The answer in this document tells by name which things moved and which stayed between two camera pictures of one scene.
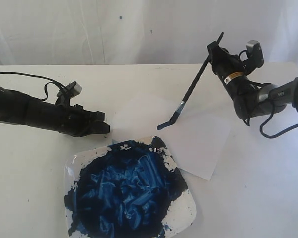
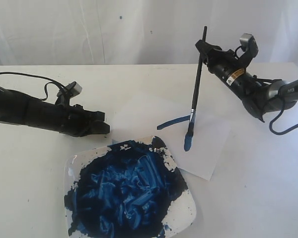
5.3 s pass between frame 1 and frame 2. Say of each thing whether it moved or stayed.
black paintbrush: moved
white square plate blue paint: stayed
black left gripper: stayed
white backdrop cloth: stayed
